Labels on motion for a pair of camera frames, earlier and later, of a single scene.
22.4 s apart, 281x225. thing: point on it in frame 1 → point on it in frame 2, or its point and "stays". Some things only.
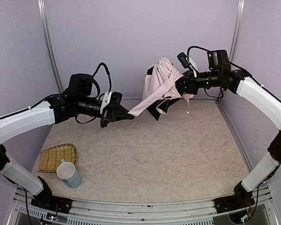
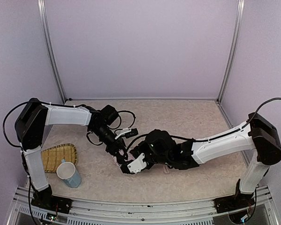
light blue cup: x=67 y=171 stays
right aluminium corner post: x=240 y=11 stays
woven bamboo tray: x=51 y=158 stays
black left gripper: x=107 y=115 → x=117 y=147
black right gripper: x=190 y=82 → x=135 y=155
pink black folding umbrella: x=160 y=90 → x=166 y=168
